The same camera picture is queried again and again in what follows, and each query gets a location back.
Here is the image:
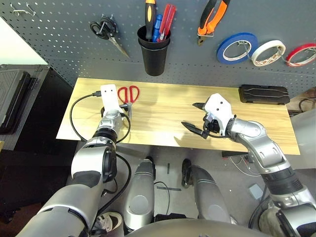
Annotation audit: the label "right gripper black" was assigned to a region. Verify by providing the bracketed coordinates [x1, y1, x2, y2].
[181, 102, 223, 139]

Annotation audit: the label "red handled scissors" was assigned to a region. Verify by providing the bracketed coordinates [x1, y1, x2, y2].
[117, 85, 140, 119]

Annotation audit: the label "white tape roll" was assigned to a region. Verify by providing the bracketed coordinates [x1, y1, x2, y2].
[251, 39, 287, 67]

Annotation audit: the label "orange black screwdriver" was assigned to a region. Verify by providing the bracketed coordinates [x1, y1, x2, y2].
[144, 0, 158, 42]

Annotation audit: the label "orange black pliers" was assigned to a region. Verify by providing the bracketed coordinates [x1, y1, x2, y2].
[197, 0, 232, 47]

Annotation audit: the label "grey metal pegboard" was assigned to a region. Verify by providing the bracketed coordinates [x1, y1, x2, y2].
[0, 0, 316, 98]

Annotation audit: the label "black power strip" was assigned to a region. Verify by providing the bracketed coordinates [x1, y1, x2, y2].
[221, 150, 250, 158]

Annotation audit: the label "black plastic cup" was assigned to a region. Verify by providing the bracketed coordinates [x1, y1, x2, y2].
[137, 25, 171, 77]

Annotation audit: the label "blue tape roll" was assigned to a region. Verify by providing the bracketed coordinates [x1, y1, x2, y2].
[216, 32, 259, 66]

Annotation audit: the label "black flat tool case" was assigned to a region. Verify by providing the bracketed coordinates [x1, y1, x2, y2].
[238, 84, 291, 106]

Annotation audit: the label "long black floor tape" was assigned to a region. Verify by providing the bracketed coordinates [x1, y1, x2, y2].
[156, 185, 182, 192]

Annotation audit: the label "silver right robot leg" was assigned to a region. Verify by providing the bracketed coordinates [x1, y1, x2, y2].
[181, 159, 233, 224]

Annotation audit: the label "silver robot leg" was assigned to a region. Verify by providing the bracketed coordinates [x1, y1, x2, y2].
[181, 159, 233, 224]
[122, 158, 158, 234]

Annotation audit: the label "blue tape metal hook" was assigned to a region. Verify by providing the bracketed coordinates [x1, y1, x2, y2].
[237, 40, 251, 60]

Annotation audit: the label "scissors metal hook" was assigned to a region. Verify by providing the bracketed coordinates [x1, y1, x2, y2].
[98, 13, 114, 35]

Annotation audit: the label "aluminium black equipment case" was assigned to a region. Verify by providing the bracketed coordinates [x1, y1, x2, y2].
[0, 64, 50, 151]

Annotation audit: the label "silver left robot leg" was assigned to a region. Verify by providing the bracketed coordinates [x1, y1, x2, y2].
[122, 158, 158, 234]

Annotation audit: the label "grey floor pedal box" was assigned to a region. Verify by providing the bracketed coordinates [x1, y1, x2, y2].
[248, 184, 264, 200]

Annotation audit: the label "white tape metal hook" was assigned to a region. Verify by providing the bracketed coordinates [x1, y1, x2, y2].
[275, 45, 287, 62]

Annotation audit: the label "black white sneaker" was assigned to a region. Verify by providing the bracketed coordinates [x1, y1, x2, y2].
[95, 211, 123, 233]

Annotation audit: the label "red tape roll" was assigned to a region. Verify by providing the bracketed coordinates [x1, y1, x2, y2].
[285, 43, 316, 68]

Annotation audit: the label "grey robot torso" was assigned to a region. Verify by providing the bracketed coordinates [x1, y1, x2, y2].
[124, 218, 272, 237]

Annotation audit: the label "khaki trouser leg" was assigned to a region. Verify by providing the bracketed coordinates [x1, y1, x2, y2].
[258, 207, 284, 237]

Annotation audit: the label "empty double prong hook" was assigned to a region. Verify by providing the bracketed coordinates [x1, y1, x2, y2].
[9, 1, 37, 17]

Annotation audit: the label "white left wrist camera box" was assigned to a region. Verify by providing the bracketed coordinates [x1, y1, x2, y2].
[100, 83, 125, 116]

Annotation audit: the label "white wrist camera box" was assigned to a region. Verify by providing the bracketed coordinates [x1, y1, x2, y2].
[100, 83, 125, 116]
[202, 93, 235, 137]

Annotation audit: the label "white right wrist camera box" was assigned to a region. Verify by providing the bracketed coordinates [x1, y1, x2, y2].
[202, 93, 235, 137]

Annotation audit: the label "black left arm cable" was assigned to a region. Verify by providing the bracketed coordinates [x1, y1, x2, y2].
[70, 91, 133, 215]

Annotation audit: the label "black handled scissors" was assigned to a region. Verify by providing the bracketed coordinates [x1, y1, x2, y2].
[89, 15, 131, 59]

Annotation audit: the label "white floor cables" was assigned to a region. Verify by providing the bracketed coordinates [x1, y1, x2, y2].
[229, 155, 262, 177]

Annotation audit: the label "thin black floor cable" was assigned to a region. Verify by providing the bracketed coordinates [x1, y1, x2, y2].
[153, 181, 175, 215]

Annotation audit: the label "blue handled screwdriver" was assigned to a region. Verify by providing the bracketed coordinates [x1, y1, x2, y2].
[152, 14, 163, 43]

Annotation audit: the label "red handled screwdriver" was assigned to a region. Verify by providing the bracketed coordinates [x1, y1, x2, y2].
[159, 3, 177, 42]

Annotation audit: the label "black cable loop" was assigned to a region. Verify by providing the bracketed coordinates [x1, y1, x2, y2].
[298, 97, 316, 113]

